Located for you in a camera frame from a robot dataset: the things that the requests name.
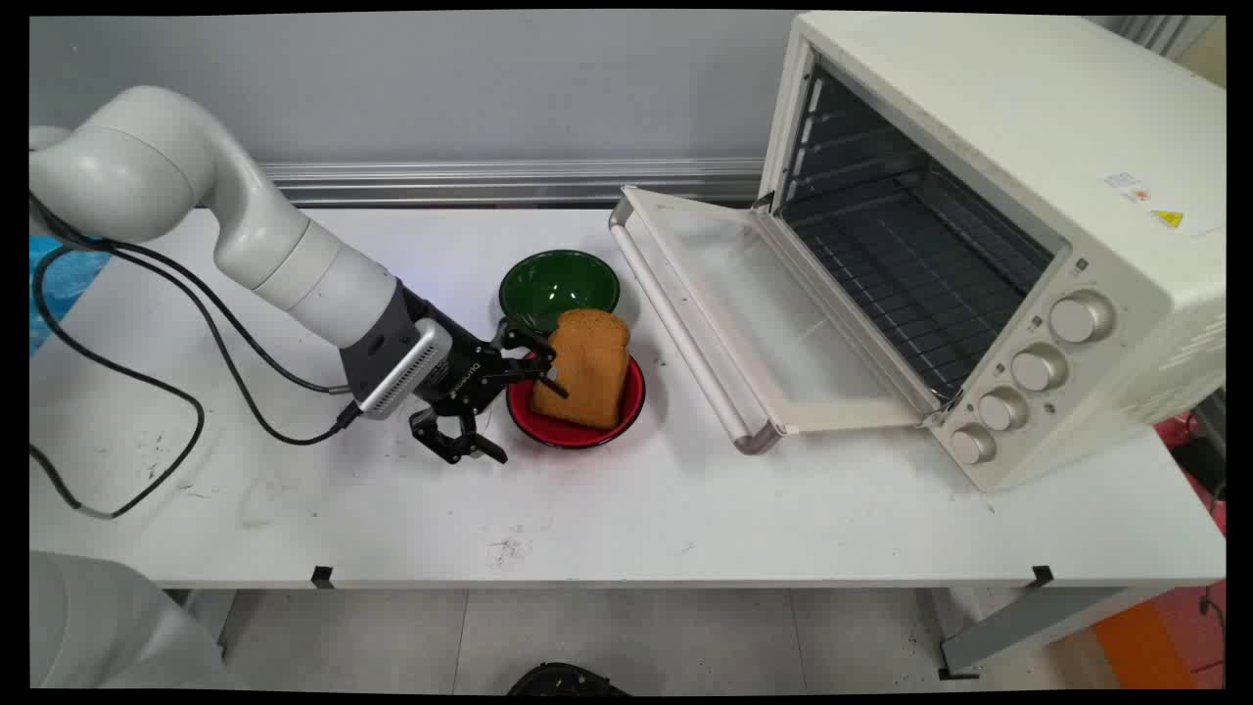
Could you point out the white rounded cover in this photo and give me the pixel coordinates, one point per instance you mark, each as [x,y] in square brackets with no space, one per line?
[98,627]

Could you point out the cream toaster oven body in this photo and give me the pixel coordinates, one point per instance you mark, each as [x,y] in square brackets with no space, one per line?
[1028,127]

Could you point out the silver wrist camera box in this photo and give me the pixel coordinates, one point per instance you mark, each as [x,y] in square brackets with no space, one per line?
[406,370]

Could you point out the large silver oven knob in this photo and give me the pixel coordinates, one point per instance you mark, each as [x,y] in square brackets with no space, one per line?
[1079,318]

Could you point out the red bowl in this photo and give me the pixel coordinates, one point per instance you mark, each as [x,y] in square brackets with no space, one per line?
[573,436]

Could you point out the black table edge clip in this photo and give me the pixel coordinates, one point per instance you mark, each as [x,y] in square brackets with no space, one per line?
[1042,576]
[322,577]

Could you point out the grey ribbed panel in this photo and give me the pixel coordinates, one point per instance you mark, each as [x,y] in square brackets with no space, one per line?
[1155,34]

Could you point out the aluminium wall rail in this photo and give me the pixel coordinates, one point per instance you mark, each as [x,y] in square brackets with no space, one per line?
[489,181]

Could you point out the blue patterned cloth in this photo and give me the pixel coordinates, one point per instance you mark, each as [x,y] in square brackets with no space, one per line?
[64,284]

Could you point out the white label sticker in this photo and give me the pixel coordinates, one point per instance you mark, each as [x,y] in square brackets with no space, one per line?
[1124,185]

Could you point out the green bowl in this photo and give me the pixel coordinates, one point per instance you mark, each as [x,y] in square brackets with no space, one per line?
[553,279]

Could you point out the red object behind table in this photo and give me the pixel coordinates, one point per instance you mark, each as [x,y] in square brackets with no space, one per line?
[1189,460]

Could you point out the black object on floor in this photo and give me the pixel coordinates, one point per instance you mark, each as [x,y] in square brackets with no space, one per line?
[568,681]

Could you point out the yellow warning sticker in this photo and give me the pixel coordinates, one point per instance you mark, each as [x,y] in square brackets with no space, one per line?
[1168,218]

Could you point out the metal oven rack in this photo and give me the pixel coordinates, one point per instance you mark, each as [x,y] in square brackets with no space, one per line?
[910,274]

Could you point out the orange box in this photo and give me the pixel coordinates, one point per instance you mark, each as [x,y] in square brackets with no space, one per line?
[1155,641]

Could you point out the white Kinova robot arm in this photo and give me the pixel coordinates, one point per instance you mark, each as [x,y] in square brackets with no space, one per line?
[166,166]

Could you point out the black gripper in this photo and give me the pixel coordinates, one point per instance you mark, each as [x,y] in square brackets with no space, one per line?
[472,377]

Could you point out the dark camera mount bracket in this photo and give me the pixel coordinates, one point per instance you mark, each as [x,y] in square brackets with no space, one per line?
[377,338]

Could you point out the grey table leg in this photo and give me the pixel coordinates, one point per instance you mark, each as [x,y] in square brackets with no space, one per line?
[1038,619]

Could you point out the brown bread slice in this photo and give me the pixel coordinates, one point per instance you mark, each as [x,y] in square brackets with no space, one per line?
[585,372]

